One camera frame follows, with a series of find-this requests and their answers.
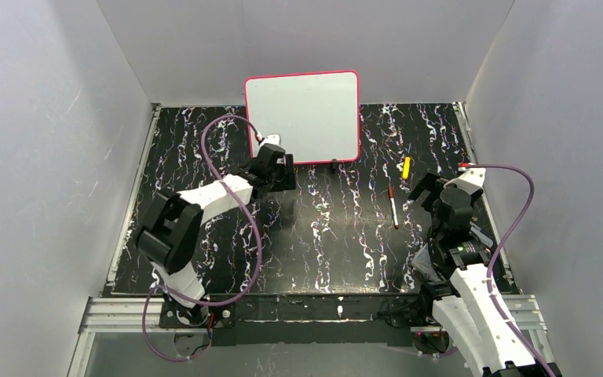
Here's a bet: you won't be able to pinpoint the white marker pen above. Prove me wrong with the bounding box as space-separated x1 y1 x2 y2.
389 197 400 229

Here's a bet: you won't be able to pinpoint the pink framed whiteboard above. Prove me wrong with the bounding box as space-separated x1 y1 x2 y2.
243 70 360 165

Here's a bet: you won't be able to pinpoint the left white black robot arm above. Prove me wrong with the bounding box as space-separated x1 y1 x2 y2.
135 143 296 309

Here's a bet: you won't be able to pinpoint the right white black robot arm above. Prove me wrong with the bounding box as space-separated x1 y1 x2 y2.
409 168 561 376

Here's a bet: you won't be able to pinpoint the yellow marker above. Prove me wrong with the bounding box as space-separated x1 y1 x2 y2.
401 156 411 180

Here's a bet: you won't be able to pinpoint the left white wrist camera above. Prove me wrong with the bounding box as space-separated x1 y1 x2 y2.
258 134 281 147

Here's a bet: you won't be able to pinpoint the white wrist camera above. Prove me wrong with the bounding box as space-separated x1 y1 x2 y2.
455 167 486 194
258 134 281 147

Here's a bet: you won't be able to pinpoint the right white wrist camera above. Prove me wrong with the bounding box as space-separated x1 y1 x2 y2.
455 167 486 194

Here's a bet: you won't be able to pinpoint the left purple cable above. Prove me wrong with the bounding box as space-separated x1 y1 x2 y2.
141 115 265 363

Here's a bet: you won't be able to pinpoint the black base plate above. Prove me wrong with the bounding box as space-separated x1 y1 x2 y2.
159 293 451 353

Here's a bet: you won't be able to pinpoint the aluminium rail frame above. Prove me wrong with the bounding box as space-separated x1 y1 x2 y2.
67 104 555 377

